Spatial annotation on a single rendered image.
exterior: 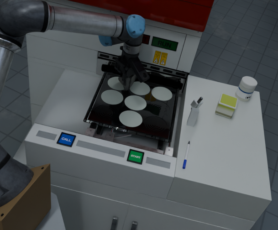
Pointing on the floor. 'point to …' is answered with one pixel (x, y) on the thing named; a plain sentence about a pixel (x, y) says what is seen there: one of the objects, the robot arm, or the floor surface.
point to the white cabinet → (131, 209)
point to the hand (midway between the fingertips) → (128, 88)
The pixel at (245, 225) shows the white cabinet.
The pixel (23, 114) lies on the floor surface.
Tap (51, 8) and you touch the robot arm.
